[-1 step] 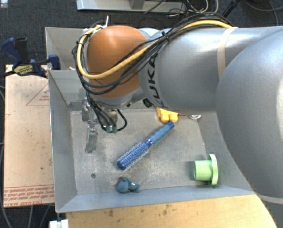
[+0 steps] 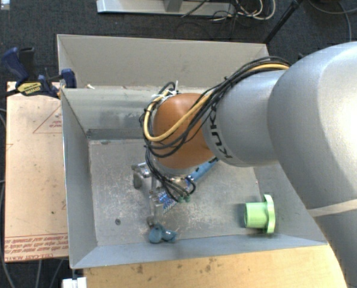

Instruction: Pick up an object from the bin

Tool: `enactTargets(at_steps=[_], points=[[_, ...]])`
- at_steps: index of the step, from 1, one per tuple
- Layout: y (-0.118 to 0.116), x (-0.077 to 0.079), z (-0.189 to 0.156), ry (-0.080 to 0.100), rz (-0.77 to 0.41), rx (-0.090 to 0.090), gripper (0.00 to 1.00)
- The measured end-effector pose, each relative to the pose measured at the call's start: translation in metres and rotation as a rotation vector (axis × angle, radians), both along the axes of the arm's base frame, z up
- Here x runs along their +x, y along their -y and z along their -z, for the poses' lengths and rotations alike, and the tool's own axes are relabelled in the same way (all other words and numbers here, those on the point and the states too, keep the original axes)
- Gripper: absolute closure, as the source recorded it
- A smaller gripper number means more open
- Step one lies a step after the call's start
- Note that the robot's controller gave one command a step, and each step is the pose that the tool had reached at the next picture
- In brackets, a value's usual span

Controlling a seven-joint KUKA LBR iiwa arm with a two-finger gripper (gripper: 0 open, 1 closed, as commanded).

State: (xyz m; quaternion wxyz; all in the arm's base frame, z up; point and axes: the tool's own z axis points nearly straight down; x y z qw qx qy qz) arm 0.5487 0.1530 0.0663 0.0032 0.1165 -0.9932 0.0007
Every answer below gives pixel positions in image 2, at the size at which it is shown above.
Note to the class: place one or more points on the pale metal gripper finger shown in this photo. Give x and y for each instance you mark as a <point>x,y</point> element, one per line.
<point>151,217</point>
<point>137,179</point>

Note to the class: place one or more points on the grey metal bin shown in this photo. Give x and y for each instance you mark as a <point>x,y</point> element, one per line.
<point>121,190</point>

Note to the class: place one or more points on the blue-grey rubber toy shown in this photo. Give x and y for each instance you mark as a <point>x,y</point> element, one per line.
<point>158,235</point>

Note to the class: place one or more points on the blue brush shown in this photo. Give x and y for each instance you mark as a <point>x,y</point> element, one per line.
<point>203,169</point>

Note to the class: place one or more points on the brown cardboard board, red print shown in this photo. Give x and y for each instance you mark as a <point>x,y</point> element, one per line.
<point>34,175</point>

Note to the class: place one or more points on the light green flanged cylinder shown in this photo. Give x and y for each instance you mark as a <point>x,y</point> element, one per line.
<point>257,214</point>

